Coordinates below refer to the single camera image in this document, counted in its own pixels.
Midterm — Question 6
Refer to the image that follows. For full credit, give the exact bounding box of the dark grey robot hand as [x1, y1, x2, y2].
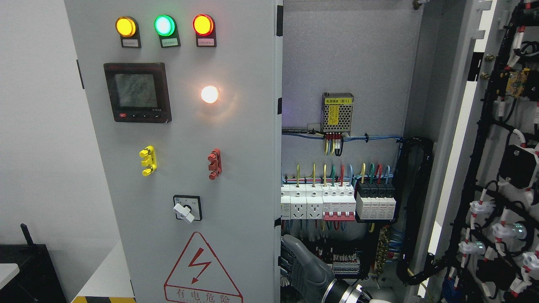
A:
[278, 234, 335, 303]

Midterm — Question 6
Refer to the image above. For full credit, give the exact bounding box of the grey cabinet door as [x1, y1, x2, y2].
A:
[397, 0, 538, 303]
[65, 0, 282, 303]

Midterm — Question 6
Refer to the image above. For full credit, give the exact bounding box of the relay and terminal row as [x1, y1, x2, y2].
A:
[303, 238, 360, 279]

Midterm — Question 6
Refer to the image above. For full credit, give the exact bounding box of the white sockets and red breaker row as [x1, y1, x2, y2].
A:
[280, 183, 356, 221]

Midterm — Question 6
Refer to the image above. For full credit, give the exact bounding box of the brass ground bar right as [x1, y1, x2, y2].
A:
[374, 226, 390, 276]

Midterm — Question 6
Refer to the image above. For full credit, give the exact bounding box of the black white surge protector block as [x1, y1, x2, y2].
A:
[355, 181, 397, 222]

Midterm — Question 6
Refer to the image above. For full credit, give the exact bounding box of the metal mesh power supply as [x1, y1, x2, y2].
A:
[321, 92, 354, 133]

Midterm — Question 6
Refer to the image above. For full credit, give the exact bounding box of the white glowing indicator lamp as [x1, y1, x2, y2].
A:
[200, 85, 219, 104]

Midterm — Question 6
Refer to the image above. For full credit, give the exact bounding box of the black digital power meter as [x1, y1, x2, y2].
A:
[104, 63, 172, 123]

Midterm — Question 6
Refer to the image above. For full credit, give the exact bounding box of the black box with antenna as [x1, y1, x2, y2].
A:
[0, 223, 67, 303]

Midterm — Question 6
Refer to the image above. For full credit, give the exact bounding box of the red indicator lamp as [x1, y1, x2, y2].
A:
[192, 14, 217, 48]

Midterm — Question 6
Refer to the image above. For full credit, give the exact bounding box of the green indicator lamp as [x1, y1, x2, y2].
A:
[154, 15, 181, 48]

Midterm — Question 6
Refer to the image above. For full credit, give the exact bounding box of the yellow indicator lamp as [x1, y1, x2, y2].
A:
[115, 16, 142, 48]

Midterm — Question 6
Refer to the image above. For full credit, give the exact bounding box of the white rotary selector switch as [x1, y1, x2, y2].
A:
[173, 194, 203, 223]

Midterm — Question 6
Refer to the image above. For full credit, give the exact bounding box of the red terminal handle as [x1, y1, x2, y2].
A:
[207, 148, 222, 180]

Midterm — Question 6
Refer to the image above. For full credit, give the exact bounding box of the black wrapped cable loom right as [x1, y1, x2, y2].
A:
[396, 137, 447, 287]

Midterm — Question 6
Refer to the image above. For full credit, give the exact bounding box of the yellow terminal handle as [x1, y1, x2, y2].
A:
[139, 145, 157, 176]

